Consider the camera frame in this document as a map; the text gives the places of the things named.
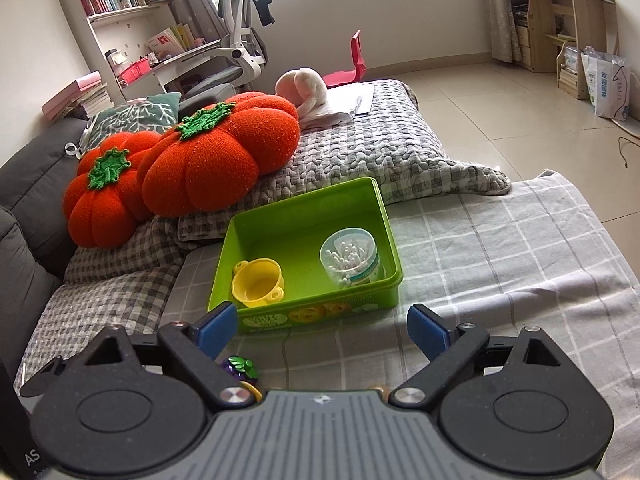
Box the yellow toy cup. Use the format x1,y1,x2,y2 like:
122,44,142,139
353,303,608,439
231,258,285,308

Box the clear cotton swab jar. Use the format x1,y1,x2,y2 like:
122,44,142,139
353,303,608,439
319,228,384,288

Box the purple toy grapes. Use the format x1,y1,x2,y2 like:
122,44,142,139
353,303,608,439
220,356,259,384

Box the orange toy bowl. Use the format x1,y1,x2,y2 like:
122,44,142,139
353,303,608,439
241,380,264,403

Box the grey checked sheet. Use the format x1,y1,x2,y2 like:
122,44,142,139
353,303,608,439
163,171,639,479

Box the dark grey sofa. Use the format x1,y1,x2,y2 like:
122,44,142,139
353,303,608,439
1,118,87,379

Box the small orange pumpkin pillow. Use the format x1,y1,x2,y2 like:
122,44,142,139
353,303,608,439
63,131,160,249

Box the green plastic storage box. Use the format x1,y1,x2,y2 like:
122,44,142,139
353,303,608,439
208,177,402,334

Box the large orange pumpkin pillow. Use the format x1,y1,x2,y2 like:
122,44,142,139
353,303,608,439
138,92,300,217

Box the green patterned cushion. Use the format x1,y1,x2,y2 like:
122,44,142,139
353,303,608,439
78,92,181,157

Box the grey quilted blanket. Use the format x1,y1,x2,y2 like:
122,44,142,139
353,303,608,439
14,78,512,391

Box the stack of books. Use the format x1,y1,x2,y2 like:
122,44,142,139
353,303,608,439
41,72,114,122

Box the white paper shopping bag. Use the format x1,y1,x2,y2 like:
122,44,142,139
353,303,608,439
580,46,630,122

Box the white papers on blanket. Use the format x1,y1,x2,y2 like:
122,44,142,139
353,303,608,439
299,82,375,130

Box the white plush toy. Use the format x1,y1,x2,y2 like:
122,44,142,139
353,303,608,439
274,67,328,119

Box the white office chair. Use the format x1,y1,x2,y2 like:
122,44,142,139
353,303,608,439
152,0,274,99

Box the white bookshelf with books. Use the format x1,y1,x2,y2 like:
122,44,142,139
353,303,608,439
58,0,210,104

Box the wooden desk shelf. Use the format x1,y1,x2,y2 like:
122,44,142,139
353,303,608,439
511,0,620,100

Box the black cable on floor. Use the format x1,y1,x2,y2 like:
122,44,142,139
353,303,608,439
617,135,640,168

